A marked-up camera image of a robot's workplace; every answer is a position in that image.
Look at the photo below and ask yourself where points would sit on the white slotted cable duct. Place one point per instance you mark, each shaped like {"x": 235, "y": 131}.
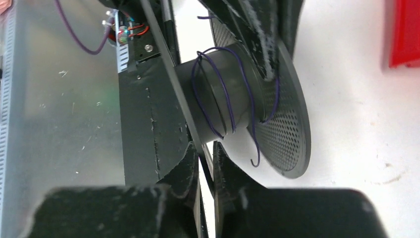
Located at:
{"x": 5, "y": 96}

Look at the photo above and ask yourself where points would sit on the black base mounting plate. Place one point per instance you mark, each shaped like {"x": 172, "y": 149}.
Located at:
{"x": 154, "y": 133}

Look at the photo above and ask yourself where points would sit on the red two-compartment bin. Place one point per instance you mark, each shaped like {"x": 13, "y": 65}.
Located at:
{"x": 405, "y": 49}

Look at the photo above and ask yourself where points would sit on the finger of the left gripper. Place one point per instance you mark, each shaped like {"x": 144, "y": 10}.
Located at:
{"x": 254, "y": 23}

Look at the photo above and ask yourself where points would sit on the black cable spool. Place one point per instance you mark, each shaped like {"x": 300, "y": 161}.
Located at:
{"x": 221, "y": 91}

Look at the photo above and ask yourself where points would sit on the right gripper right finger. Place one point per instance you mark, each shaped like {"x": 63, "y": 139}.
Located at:
{"x": 235, "y": 189}

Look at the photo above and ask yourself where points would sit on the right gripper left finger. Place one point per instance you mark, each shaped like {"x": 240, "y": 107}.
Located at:
{"x": 183, "y": 178}

